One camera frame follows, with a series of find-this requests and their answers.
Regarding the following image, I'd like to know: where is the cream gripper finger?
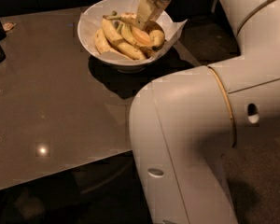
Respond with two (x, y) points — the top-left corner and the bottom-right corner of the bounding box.
(135, 0), (170, 30)

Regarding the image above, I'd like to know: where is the curved spotted yellow banana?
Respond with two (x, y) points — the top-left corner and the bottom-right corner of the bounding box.
(103, 13), (165, 50)

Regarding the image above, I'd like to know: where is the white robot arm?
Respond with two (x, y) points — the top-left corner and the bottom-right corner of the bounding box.
(130, 0), (280, 224)

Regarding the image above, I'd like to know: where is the white paper bowl liner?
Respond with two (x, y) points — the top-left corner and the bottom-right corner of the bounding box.
(77, 0), (186, 66)

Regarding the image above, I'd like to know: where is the long yellow banana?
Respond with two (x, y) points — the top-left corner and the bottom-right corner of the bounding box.
(101, 19), (146, 60)

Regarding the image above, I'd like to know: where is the left yellow banana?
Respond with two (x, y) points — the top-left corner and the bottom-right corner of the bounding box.
(94, 29), (113, 54)

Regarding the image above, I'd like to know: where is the white ceramic bowl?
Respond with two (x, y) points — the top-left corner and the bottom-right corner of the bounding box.
(106, 11), (162, 73)

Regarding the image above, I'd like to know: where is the small crumpled wrapper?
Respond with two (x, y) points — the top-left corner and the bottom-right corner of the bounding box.
(3, 22), (16, 32)

